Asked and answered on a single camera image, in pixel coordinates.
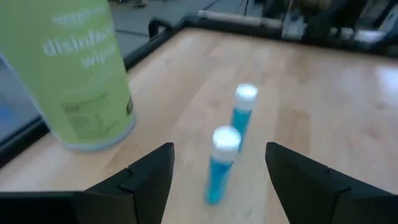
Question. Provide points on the small blue mouthwash bottle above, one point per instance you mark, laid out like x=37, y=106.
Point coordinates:
x=219, y=177
x=244, y=118

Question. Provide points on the black aluminium table frame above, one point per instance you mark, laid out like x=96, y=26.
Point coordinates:
x=149, y=46

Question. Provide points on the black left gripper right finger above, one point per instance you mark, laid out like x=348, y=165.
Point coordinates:
x=326, y=202

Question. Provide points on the green disinfecting wipes canister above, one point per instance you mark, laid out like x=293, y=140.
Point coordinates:
x=77, y=77

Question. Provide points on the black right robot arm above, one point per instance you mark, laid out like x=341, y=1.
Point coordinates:
x=335, y=12

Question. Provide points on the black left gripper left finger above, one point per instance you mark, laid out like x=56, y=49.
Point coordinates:
x=109, y=205

